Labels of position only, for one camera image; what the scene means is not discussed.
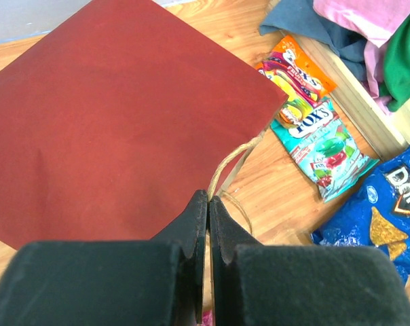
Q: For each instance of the wooden clothes rack frame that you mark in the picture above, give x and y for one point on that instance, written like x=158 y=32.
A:
x=388 y=135

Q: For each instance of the teal candy packet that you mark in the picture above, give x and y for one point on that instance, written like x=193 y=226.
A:
x=325 y=151

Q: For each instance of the blue Doritos chips packet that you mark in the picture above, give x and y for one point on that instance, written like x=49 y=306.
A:
x=377 y=215

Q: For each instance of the blue grey shirt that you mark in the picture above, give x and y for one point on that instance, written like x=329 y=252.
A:
x=298 y=17

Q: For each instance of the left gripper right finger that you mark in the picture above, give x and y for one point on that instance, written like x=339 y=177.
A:
x=257 y=284

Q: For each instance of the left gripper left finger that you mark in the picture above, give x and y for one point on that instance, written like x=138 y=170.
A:
x=132 y=282

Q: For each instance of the pink shirt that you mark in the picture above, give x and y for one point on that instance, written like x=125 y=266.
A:
x=376 y=21

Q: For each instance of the red brown paper bag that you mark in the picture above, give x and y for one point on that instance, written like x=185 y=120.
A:
x=111 y=122

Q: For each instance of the green tank top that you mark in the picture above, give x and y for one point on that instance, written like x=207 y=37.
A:
x=396 y=82

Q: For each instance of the orange Fox's fruits packet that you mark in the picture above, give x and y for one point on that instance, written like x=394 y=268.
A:
x=293 y=71

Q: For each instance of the red snack packet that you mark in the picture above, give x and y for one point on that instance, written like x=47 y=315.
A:
x=207 y=318

